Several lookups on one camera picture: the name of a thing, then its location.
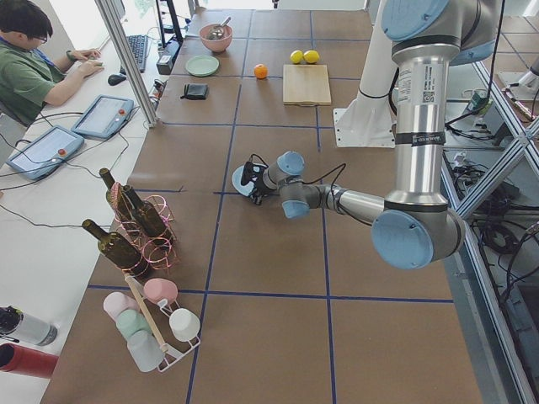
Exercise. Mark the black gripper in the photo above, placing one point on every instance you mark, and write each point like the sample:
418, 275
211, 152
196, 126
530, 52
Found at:
259, 185

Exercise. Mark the light blue plate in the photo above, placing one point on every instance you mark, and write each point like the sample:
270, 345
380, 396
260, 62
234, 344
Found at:
245, 177

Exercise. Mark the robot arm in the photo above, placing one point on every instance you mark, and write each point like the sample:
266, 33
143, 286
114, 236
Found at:
413, 225

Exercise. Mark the light green plate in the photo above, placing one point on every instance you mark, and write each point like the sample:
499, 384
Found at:
202, 66

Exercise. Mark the dark wine bottle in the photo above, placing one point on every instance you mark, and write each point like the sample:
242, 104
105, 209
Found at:
146, 215
118, 202
117, 249

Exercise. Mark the bamboo cutting board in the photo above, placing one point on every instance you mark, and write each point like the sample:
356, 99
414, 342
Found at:
306, 85

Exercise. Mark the folded grey cloth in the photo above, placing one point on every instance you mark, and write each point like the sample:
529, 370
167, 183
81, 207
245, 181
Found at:
195, 91

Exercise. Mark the orange mandarin fruit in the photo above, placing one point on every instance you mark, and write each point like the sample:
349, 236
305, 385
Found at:
260, 71

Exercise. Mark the dark wine bottle upper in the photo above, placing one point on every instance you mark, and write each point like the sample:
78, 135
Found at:
118, 202

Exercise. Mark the pink cup top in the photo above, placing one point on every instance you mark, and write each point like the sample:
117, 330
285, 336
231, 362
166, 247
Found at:
158, 289

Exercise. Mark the white cup right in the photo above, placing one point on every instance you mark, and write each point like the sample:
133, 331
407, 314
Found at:
184, 324

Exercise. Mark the lower yellow lemon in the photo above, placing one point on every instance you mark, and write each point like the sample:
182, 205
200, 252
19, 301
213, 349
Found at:
297, 57

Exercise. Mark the yellow lemon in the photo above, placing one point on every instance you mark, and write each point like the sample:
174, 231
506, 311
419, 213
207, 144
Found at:
297, 57
311, 56

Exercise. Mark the dark wine bottle lower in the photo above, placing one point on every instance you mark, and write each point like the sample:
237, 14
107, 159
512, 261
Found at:
117, 249

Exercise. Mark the upper yellow lemon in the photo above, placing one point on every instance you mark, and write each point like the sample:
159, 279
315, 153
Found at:
311, 56

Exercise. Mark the pink bowl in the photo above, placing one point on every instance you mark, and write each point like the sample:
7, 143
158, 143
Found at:
213, 42

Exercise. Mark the metal scoop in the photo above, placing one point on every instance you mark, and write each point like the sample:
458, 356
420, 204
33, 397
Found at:
218, 30

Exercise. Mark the far teach pendant tablet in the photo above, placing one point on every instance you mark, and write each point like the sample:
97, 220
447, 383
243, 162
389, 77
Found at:
104, 117

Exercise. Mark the teach pendant tablet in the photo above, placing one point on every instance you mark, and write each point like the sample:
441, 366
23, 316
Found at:
46, 153
104, 117

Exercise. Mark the pale pink cup left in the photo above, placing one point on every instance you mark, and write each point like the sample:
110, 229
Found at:
116, 302

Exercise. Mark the mint green cup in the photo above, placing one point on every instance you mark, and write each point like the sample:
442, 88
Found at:
129, 322

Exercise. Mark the black computer mouse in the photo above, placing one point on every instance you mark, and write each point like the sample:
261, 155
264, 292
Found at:
116, 79

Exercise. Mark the grey cup bottom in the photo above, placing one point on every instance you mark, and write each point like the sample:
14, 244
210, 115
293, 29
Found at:
145, 350

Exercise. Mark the black keyboard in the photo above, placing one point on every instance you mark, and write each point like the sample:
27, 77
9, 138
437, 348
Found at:
139, 47

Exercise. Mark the near teach pendant tablet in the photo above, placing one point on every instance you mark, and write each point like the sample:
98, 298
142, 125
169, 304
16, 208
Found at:
46, 153

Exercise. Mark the person in green shirt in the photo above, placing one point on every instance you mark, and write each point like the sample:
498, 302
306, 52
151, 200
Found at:
30, 80

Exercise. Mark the grey water bottle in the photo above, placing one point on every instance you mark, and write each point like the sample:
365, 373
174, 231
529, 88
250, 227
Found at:
18, 326

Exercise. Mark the red cylinder bottle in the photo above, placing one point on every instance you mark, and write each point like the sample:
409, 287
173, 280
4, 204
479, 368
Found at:
27, 361

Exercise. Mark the copper wire bottle rack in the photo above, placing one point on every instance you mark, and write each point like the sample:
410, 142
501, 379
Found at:
160, 257

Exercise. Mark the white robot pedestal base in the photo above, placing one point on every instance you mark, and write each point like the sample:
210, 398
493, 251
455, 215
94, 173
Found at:
367, 121

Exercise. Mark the white wire cup rack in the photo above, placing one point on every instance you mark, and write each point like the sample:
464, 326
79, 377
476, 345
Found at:
157, 316

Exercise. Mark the aluminium frame post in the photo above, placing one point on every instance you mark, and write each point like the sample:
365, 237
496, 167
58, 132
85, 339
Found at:
127, 60

